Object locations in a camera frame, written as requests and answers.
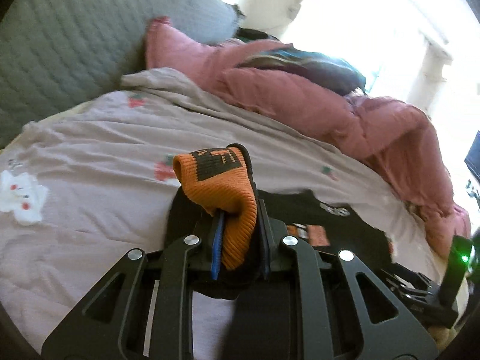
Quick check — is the black sweater with orange cuffs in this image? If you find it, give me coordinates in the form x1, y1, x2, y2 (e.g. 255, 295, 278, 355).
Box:
163, 142, 395, 360

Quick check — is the beige strawberry bear bedsheet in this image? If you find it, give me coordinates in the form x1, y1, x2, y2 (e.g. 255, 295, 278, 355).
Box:
1, 69, 445, 359

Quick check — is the pink quilted duvet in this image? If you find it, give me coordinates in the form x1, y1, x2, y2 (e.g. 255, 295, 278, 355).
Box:
145, 16, 471, 257

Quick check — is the grey quilted headboard cushion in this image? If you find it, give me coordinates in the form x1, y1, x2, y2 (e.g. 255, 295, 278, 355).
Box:
1, 0, 239, 146

